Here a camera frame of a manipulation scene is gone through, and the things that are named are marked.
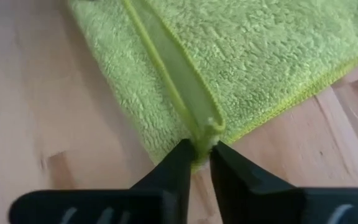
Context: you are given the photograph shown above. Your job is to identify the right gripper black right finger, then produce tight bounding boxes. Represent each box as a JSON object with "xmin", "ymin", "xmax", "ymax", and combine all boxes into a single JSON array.
[{"xmin": 209, "ymin": 140, "xmax": 358, "ymax": 224}]

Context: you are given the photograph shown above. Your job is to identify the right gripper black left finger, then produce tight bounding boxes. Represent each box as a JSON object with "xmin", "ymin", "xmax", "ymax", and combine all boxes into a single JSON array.
[{"xmin": 8, "ymin": 138, "xmax": 196, "ymax": 224}]

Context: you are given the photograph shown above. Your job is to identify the lime green microfiber towel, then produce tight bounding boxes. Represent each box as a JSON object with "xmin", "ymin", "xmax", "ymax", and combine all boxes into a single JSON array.
[{"xmin": 66, "ymin": 0, "xmax": 358, "ymax": 172}]

